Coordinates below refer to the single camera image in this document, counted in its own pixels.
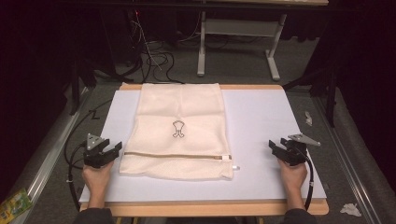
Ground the hand-held gripper cable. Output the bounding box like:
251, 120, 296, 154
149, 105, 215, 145
293, 145, 315, 212
65, 140, 89, 213

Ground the white metal desk frame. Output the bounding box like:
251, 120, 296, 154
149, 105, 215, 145
196, 0, 330, 82

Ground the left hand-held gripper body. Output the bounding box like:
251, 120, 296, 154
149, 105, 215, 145
82, 133, 120, 170

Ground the metal floor rail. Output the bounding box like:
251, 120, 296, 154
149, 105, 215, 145
311, 92, 378, 224
8, 87, 92, 224

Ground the black metal stand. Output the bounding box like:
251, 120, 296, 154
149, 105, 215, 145
282, 60, 340, 129
68, 57, 98, 117

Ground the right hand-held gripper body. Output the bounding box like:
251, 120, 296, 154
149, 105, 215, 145
279, 133, 321, 167

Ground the white table board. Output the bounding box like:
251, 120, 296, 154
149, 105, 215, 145
78, 89, 328, 203

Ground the person's left hand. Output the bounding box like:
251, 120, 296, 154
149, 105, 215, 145
81, 161, 115, 201

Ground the green printed packet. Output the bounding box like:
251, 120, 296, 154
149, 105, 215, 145
0, 188, 34, 224

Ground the cream mesh laundry bag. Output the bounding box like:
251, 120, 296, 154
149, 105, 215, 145
119, 82, 241, 181

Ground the large crumpled white tissue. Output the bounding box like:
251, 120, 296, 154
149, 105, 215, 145
339, 203, 362, 217

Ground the black floor cable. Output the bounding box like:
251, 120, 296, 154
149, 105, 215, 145
64, 98, 114, 171

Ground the person's right hand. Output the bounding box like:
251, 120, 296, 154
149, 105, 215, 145
277, 158, 308, 196

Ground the right hand-held gripper cable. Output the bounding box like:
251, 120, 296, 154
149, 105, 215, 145
293, 145, 315, 212

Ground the tangle of floor cables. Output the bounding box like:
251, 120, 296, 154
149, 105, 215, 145
122, 8, 185, 85

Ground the wooden table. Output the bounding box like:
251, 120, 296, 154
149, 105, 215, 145
78, 83, 331, 217

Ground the left hand-held gripper cable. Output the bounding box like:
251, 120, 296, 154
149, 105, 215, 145
65, 140, 89, 213

